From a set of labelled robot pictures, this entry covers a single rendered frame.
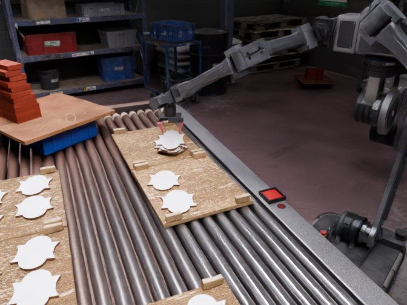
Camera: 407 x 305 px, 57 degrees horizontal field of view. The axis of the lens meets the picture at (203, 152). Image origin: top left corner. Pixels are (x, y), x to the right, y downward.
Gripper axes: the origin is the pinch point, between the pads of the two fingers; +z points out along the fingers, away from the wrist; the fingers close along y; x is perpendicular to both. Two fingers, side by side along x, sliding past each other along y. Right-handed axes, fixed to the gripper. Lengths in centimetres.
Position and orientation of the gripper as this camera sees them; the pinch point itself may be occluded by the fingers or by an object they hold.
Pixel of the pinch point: (171, 133)
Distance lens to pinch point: 178.0
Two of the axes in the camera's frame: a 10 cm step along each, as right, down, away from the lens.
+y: 10.0, -0.4, 0.3
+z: 0.2, 9.0, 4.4
